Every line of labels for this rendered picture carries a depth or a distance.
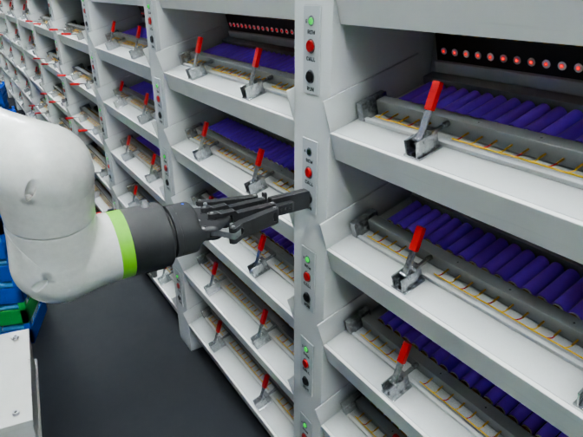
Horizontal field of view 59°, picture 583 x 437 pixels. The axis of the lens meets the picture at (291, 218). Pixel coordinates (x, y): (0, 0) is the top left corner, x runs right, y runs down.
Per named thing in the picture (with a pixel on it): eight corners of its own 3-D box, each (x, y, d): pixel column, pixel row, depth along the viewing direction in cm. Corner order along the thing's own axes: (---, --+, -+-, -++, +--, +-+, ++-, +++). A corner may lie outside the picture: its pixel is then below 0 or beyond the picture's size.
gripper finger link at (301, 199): (270, 198, 79) (272, 199, 79) (307, 189, 83) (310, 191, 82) (270, 215, 81) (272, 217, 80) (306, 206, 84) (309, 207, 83)
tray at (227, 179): (299, 247, 93) (286, 205, 88) (176, 160, 139) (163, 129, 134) (382, 196, 100) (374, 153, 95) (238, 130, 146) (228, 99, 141)
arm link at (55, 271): (10, 276, 69) (26, 333, 62) (-10, 199, 61) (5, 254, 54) (115, 250, 76) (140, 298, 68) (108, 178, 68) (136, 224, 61)
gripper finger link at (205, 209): (205, 234, 76) (200, 231, 77) (269, 217, 81) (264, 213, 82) (203, 209, 74) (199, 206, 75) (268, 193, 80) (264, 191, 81)
